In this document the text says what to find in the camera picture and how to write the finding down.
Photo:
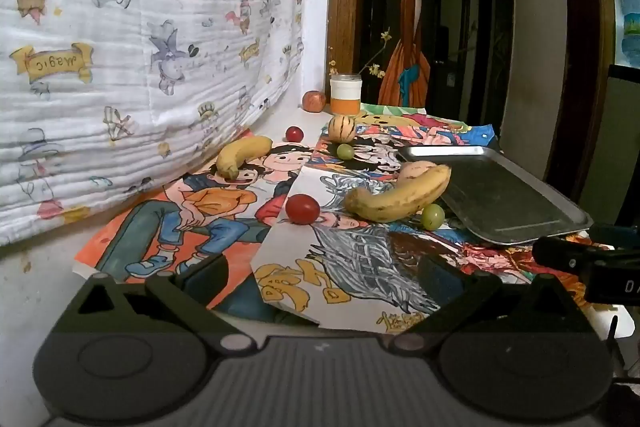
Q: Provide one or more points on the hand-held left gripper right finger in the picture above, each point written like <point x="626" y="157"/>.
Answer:
<point x="440" y="278"/>

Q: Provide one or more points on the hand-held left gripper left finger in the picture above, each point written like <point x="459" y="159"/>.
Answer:
<point x="202" y="278"/>

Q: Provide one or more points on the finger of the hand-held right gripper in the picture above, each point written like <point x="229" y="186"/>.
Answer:
<point x="565" y="257"/>
<point x="617" y="234"/>

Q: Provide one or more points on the green grape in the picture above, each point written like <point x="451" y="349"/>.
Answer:
<point x="345" y="151"/>
<point x="433" y="216"/>

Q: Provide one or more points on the brown-spotted yellow banana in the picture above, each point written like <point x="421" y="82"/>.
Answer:
<point x="400" y="202"/>

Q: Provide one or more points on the metal tray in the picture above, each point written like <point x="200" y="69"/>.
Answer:
<point x="500" y="197"/>

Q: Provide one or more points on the large speckled tan melon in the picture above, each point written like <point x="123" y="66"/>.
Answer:
<point x="412" y="169"/>

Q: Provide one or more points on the red cherry tomato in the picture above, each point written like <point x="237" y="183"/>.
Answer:
<point x="294" y="134"/>
<point x="302" y="209"/>

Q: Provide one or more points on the small striped yellow melon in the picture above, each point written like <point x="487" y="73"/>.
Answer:
<point x="342" y="129"/>

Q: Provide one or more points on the grey-haired figure drawing poster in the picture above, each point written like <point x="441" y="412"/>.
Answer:
<point x="350" y="257"/>

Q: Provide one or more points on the colourful anime poster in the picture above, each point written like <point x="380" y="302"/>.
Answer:
<point x="435" y="132"/>

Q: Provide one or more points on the yellow bear poster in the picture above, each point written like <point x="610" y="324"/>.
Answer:
<point x="385" y="119"/>

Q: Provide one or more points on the white cup with orange sleeve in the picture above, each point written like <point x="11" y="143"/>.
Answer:
<point x="345" y="94"/>

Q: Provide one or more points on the red apple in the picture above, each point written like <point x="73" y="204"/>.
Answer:
<point x="314" y="101"/>

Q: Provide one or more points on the yellow flower twig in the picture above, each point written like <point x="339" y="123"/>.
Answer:
<point x="373" y="69"/>

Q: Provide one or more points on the orange dress figure door poster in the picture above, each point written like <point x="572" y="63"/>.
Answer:
<point x="407" y="57"/>

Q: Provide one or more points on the blue plastic water bottle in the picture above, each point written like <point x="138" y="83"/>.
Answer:
<point x="630" y="7"/>

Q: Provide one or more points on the white cartoon printed blanket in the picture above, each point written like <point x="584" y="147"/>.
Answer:
<point x="125" y="57"/>

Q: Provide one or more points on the dark wooden door frame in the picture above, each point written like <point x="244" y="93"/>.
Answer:
<point x="580" y="57"/>

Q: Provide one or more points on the brown wooden door frame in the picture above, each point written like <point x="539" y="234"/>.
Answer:
<point x="345" y="7"/>

